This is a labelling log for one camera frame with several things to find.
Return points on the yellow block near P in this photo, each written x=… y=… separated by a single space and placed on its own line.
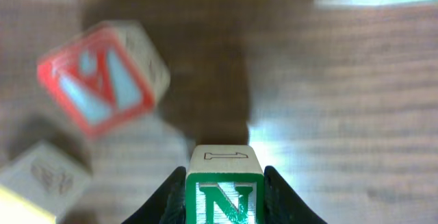
x=41 y=185

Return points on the green N block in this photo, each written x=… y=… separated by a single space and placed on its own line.
x=224 y=184

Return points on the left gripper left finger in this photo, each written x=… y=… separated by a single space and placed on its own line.
x=166 y=205

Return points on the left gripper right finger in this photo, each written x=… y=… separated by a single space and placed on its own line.
x=282 y=205

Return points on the red A block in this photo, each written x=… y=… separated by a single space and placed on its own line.
x=109 y=74

